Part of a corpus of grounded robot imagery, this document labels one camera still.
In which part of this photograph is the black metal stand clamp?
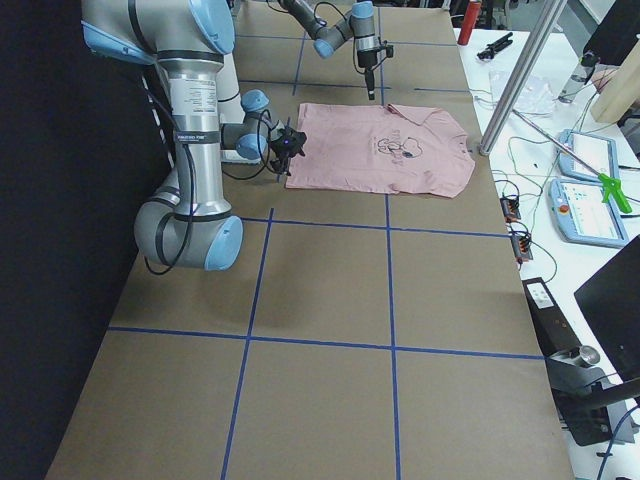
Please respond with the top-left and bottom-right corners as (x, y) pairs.
(545, 353), (639, 447)

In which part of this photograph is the upper blue teach pendant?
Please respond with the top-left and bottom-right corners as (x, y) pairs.
(558, 129), (620, 182)

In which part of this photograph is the upper orange connector board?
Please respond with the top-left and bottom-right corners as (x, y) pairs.
(500, 196), (521, 223)

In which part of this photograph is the aluminium frame post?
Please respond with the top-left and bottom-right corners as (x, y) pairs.
(479, 0), (567, 156)

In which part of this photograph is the green plastic clamp stick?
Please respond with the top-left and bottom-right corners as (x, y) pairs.
(511, 109), (632, 214)

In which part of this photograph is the lower blue teach pendant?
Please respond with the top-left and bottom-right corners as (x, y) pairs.
(547, 179), (629, 249)

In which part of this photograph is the wooden beam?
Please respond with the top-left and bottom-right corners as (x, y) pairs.
(592, 0), (640, 125)

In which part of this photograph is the clear plastic bag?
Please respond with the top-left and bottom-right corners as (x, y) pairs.
(488, 70), (557, 116)

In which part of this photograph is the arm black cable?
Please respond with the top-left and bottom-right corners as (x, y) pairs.
(142, 89), (281, 276)

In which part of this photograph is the clear water bottle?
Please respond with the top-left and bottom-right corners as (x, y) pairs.
(558, 50), (600, 103)

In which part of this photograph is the pink Snoopy t-shirt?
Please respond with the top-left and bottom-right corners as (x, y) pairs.
(286, 103), (475, 198)

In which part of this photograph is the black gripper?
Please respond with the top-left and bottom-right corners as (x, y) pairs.
(269, 127), (307, 176)
(355, 42), (394, 100)

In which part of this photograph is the red cylinder bottle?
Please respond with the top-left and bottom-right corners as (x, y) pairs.
(457, 0), (482, 46)

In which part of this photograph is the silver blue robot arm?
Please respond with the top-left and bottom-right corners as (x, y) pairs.
(82, 1), (307, 271)
(277, 1), (394, 101)

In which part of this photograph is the blue teach pendant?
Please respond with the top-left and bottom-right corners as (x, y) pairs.
(547, 179), (629, 249)
(558, 129), (620, 182)

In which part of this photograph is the black monitor corner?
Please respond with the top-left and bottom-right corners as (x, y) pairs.
(574, 239), (639, 380)

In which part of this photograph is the black power box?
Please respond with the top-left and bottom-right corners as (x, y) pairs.
(522, 277), (581, 357)

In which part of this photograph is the black pliers tool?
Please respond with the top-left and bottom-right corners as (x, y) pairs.
(476, 32), (513, 61)

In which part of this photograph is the lower orange connector board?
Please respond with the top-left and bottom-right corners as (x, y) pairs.
(510, 231), (533, 265)

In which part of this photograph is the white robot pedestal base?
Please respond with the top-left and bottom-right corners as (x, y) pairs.
(144, 49), (266, 166)

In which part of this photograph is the orange connector board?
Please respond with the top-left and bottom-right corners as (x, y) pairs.
(500, 196), (521, 223)
(510, 231), (533, 265)

